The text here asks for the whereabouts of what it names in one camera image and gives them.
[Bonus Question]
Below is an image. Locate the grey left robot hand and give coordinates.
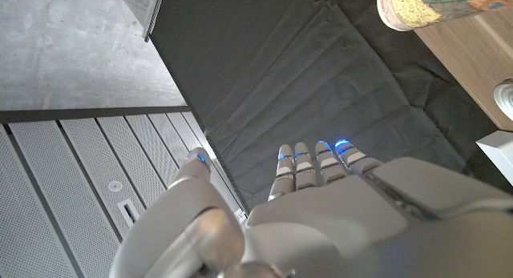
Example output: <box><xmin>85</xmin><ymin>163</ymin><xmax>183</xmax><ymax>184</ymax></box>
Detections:
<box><xmin>108</xmin><ymin>139</ymin><xmax>513</xmax><ymax>278</ymax></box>

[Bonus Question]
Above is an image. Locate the colourful map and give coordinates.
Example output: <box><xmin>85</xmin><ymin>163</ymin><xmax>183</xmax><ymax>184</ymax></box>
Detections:
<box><xmin>376</xmin><ymin>0</ymin><xmax>513</xmax><ymax>33</ymax></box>

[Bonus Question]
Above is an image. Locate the soup can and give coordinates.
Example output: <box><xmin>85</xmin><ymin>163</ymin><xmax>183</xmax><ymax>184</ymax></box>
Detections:
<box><xmin>492</xmin><ymin>78</ymin><xmax>513</xmax><ymax>122</ymax></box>

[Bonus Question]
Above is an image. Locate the black backdrop curtain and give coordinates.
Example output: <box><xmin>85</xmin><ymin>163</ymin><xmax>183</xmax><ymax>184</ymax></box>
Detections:
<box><xmin>150</xmin><ymin>0</ymin><xmax>513</xmax><ymax>211</ymax></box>

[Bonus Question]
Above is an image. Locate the rectangular ceiling vent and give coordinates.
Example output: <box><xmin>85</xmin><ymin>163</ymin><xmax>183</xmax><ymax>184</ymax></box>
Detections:
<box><xmin>116</xmin><ymin>197</ymin><xmax>146</xmax><ymax>229</ymax></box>

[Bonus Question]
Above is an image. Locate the white power box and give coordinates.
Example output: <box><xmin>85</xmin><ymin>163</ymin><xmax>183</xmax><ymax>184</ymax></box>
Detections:
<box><xmin>475</xmin><ymin>129</ymin><xmax>513</xmax><ymax>187</ymax></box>

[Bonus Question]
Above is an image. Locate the metal backdrop frame bar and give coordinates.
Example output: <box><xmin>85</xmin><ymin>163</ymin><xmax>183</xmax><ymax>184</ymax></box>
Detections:
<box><xmin>143</xmin><ymin>0</ymin><xmax>166</xmax><ymax>42</ymax></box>

